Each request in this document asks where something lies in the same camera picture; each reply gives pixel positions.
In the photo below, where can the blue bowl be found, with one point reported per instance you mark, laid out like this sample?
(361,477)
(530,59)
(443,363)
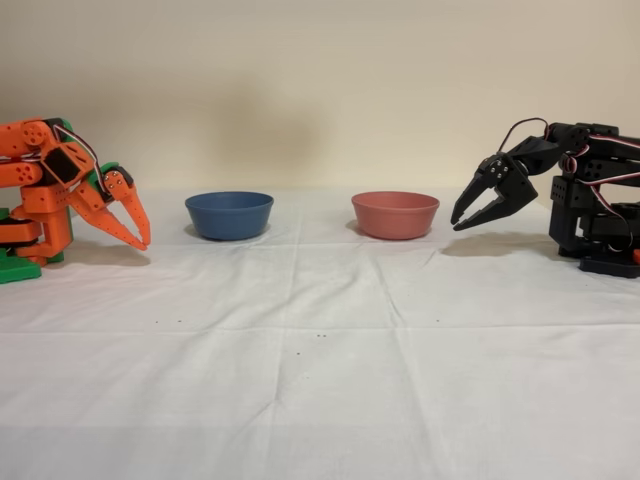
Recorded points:
(230,217)

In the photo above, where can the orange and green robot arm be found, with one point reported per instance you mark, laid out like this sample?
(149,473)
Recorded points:
(30,200)

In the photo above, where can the dark blue base plate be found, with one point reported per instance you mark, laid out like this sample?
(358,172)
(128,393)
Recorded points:
(610,267)

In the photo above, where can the white tablecloth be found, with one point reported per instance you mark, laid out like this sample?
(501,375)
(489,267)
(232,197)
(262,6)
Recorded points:
(320,375)

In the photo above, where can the pink bowl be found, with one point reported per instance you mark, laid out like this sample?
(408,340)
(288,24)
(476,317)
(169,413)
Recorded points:
(395,217)

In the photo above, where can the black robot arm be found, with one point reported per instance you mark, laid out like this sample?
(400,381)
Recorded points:
(570,195)

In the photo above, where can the green base block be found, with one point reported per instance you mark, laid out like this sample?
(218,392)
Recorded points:
(20,272)

